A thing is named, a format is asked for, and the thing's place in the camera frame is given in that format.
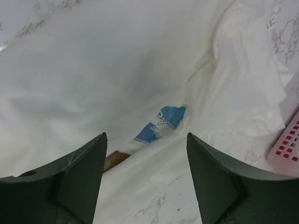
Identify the white laundry basket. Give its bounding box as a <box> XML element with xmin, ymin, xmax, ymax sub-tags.
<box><xmin>267</xmin><ymin>117</ymin><xmax>299</xmax><ymax>177</ymax></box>

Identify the white printed t shirt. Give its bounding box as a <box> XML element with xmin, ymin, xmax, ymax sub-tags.
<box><xmin>0</xmin><ymin>0</ymin><xmax>286</xmax><ymax>177</ymax></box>

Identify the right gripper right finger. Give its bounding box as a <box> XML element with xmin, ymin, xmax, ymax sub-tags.
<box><xmin>186</xmin><ymin>133</ymin><xmax>299</xmax><ymax>224</ymax></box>

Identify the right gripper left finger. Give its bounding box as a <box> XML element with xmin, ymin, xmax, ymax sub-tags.
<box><xmin>0</xmin><ymin>133</ymin><xmax>107</xmax><ymax>224</ymax></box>

